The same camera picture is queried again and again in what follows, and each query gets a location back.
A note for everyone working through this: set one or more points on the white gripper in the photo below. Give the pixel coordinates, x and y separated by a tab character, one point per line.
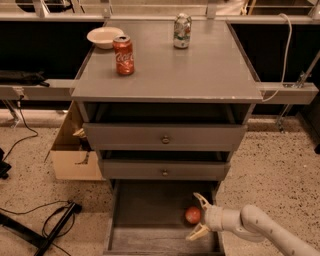
213	216

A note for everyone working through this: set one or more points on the red apple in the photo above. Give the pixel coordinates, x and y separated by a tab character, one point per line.
193	215

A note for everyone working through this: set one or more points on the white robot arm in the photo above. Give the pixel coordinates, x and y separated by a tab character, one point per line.
251	224

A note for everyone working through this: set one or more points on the grey bottom drawer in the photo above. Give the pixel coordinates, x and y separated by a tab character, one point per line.
148	219

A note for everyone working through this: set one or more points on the grey drawer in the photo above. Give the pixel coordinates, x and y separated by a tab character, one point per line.
148	219
163	170
164	137

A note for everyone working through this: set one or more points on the grey drawer cabinet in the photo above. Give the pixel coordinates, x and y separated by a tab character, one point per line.
207	83

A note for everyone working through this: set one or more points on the grey middle drawer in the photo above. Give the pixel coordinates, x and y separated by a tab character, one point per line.
163	170

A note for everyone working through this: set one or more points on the grey top drawer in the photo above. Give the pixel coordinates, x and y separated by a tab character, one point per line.
164	137

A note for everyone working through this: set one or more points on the cardboard box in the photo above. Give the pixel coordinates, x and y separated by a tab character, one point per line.
71	155

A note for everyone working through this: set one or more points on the green white soda can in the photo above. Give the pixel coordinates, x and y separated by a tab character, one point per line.
182	31

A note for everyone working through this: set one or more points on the red cola can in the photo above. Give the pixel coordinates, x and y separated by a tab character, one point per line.
123	49

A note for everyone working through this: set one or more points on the black object left edge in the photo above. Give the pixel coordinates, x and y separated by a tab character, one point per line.
4	167

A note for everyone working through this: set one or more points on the white bowl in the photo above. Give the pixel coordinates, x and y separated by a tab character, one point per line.
103	37

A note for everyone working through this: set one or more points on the black bag on rail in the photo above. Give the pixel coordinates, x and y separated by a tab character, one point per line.
13	77

